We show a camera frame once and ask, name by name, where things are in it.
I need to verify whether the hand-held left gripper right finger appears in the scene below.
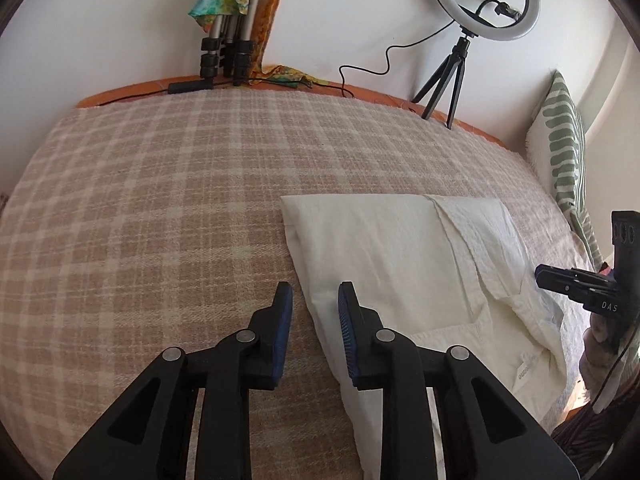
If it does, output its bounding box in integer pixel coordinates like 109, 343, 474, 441
337, 281, 583, 480

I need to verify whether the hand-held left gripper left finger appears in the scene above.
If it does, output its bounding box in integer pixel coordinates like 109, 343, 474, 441
52, 281, 294, 480

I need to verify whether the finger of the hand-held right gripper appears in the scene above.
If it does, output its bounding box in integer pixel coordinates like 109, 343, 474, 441
542, 280, 601, 308
534, 263, 616, 287

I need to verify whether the white shirt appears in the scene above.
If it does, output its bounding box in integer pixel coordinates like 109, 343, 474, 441
280, 193, 568, 480

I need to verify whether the person's right forearm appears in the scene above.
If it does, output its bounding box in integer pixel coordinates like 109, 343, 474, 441
579, 312, 623, 408

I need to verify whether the green patterned pillow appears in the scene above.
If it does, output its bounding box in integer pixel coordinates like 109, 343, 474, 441
525, 70, 606, 271

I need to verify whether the person's dark striped clothing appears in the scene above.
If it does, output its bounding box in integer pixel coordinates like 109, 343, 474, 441
552, 390, 640, 480

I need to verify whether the beige plaid blanket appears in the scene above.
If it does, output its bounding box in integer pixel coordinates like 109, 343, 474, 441
0, 82, 601, 480

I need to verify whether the black mini tripod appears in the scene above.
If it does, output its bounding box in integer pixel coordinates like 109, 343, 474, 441
411, 30, 473, 131

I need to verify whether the orange patterned bedsheet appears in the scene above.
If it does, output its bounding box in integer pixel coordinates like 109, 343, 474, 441
75, 75, 521, 151

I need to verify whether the silver tripod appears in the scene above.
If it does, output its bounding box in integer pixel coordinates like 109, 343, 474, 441
167, 0, 273, 95

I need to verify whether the colourful silk scarf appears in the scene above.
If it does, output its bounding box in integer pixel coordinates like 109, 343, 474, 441
187, 0, 321, 91

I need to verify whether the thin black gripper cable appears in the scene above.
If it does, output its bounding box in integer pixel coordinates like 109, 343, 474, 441
592, 330, 640, 411

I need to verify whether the ring light on black tripod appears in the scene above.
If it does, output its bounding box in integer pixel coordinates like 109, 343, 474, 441
339, 0, 521, 113

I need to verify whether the white ring light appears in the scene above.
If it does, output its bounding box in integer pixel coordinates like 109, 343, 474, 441
426, 0, 542, 42

